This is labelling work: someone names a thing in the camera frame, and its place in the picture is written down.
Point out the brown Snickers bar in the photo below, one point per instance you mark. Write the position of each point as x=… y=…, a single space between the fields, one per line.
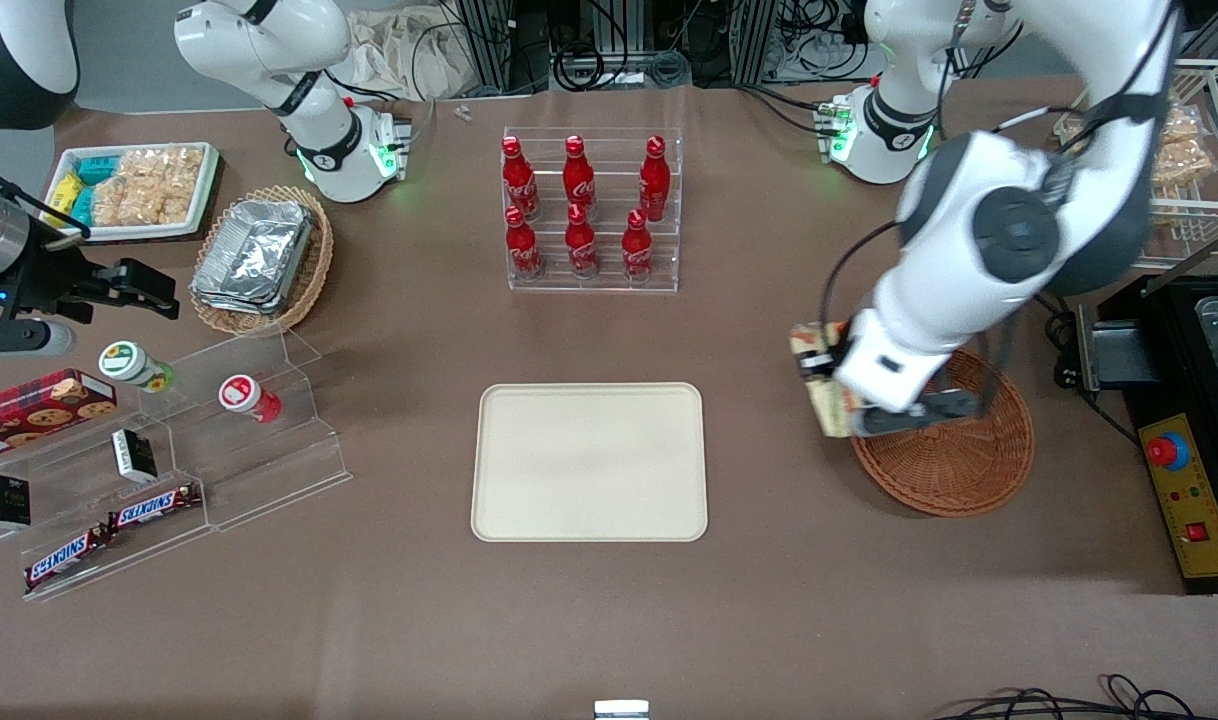
x=154 y=507
x=64 y=560

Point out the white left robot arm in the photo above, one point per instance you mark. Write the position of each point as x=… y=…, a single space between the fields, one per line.
x=1019 y=230

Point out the brown round wicker basket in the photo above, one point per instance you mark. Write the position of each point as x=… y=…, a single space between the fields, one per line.
x=949 y=470

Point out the red plaid cookie box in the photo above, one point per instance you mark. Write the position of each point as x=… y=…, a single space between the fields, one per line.
x=39 y=410

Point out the white rectangular snack tray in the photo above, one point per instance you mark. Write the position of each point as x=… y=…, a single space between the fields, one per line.
x=139 y=232

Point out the red lid cup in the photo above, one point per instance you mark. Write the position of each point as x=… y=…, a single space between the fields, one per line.
x=239 y=392

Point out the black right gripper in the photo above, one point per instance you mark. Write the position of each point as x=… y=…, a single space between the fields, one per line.
x=51 y=283

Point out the clear rice cracker bag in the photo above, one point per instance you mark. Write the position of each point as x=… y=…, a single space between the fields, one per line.
x=134 y=205
x=1072 y=127
x=1184 y=145
x=164 y=168

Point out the yellow snack packet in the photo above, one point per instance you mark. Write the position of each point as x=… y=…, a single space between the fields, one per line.
x=64 y=195

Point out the teal snack packet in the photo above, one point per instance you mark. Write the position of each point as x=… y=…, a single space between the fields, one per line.
x=97 y=170
x=82 y=208

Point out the small black chocolate box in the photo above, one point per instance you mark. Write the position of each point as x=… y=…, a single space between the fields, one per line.
x=6 y=502
x=134 y=455

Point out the yellow control panel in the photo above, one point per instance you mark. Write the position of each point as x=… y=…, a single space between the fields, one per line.
x=1204 y=540

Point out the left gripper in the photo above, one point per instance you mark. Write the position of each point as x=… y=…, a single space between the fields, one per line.
x=831 y=353

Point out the green sunflower lid cup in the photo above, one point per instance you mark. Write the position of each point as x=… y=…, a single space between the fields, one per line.
x=121 y=362

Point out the cream plastic tray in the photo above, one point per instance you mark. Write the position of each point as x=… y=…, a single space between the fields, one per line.
x=589 y=460

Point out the light oval wicker basket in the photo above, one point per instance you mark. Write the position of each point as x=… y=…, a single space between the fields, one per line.
x=314 y=270

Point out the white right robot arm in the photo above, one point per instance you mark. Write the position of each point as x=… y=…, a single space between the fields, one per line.
x=309 y=130

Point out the triangle sandwich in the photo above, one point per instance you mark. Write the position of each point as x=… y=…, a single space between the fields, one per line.
x=827 y=410

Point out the crumpled white cloth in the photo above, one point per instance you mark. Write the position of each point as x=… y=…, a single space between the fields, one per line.
x=399 y=55

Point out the clear acrylic bottle rack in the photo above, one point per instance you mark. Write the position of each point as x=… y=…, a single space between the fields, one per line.
x=609 y=283

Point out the aluminium foil container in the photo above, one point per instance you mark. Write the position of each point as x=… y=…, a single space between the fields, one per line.
x=254 y=250
x=231 y=303

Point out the aluminium frame post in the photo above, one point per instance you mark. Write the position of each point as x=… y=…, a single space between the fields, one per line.
x=754 y=40
x=491 y=45

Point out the red cola bottle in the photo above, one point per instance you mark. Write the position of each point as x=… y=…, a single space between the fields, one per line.
x=519 y=185
x=637 y=250
x=581 y=248
x=579 y=185
x=655 y=185
x=522 y=250

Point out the clear acrylic stepped shelf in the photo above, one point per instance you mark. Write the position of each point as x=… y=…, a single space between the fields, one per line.
x=269 y=470

